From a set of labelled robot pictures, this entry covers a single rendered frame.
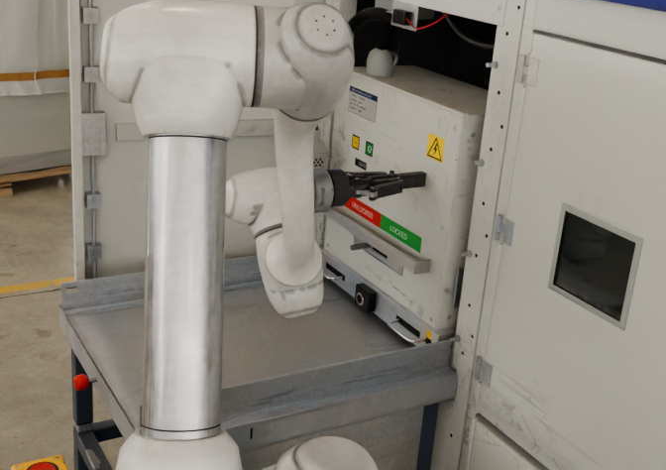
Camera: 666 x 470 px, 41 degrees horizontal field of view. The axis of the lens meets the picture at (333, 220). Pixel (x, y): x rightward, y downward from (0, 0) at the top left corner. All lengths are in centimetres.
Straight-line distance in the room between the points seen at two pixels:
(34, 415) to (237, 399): 173
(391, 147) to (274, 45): 89
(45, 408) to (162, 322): 228
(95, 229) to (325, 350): 64
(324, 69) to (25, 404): 248
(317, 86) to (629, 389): 74
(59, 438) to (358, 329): 144
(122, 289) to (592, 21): 121
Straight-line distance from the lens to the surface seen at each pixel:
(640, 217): 148
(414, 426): 197
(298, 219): 148
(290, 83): 114
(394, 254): 195
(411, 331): 199
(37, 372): 362
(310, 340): 201
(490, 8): 175
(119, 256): 227
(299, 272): 159
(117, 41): 114
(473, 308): 185
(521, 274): 169
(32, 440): 323
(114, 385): 183
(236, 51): 113
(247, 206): 165
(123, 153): 218
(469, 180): 184
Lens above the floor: 177
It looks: 20 degrees down
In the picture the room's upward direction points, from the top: 5 degrees clockwise
